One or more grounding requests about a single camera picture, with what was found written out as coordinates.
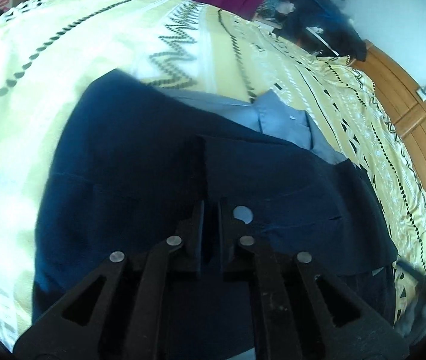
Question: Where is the dark navy blue garment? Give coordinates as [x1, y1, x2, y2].
[32, 71, 398, 322]

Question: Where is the pile of dark clothes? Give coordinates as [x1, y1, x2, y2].
[278, 0, 367, 62]

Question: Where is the wooden bed headboard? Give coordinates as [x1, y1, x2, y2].
[350, 41, 426, 190]

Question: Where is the light blue collared shirt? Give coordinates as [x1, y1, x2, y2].
[160, 88, 346, 165]

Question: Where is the yellow patterned bed blanket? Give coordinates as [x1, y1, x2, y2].
[0, 0, 426, 349]

